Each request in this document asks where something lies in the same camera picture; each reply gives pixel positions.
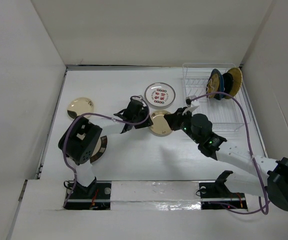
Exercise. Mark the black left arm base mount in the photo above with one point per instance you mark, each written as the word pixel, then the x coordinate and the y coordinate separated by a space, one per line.
pixel 95 197

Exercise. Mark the cream plate with floral marks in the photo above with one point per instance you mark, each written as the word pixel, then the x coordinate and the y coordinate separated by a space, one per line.
pixel 159 125

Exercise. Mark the beige plate with dark rim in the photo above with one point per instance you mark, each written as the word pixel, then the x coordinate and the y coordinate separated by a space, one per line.
pixel 100 149

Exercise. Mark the yellow brown patterned plate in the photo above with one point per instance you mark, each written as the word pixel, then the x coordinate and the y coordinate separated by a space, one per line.
pixel 215 83

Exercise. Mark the white wire dish rack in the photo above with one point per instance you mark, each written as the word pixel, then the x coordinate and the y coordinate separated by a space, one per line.
pixel 225 114

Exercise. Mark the glossy black round plate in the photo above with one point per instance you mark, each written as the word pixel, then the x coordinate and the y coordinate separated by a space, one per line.
pixel 228 81

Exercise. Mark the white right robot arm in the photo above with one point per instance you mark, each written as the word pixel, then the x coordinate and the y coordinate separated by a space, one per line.
pixel 270 176

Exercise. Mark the pale cream glossy plate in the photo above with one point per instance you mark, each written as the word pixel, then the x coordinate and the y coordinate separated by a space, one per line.
pixel 80 105

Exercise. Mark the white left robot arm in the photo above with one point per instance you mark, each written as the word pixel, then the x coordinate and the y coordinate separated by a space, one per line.
pixel 80 139

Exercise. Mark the round bamboo woven plate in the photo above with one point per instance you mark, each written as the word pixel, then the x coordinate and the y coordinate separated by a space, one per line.
pixel 237 80

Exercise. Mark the white plate with red characters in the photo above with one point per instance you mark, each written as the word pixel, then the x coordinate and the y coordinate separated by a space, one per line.
pixel 160 94

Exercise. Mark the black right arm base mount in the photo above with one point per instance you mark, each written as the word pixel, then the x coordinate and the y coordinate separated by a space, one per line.
pixel 215 195

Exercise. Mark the dark blue leaf-shaped plate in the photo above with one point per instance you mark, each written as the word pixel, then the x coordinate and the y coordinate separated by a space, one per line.
pixel 221 85

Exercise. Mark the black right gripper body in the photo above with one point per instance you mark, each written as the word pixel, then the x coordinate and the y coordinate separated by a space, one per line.
pixel 183 122

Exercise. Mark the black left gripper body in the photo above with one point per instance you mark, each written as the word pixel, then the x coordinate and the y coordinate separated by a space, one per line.
pixel 145 124

